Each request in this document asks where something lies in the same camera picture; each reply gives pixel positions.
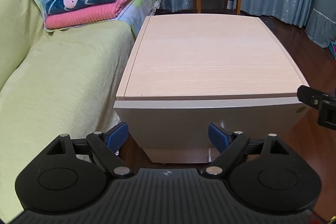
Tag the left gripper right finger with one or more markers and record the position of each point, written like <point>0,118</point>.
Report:
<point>230,146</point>

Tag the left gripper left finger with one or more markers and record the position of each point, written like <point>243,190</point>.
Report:
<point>104,147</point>

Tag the upper white drawer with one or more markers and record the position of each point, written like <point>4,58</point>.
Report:
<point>184,124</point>

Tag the white drawer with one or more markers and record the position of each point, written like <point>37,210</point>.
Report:
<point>182,156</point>
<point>184,124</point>

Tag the lower white drawer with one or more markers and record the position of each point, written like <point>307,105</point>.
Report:
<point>182,156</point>

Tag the red and blue toy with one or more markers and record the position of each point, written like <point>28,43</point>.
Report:
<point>332,48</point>

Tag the yellow-green covered sofa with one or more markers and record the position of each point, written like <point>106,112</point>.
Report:
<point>52,83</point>

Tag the light wood bedside cabinet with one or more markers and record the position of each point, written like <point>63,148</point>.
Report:
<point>207,57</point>

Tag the pink knitted folded blanket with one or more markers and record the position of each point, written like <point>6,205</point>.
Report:
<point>87,15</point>

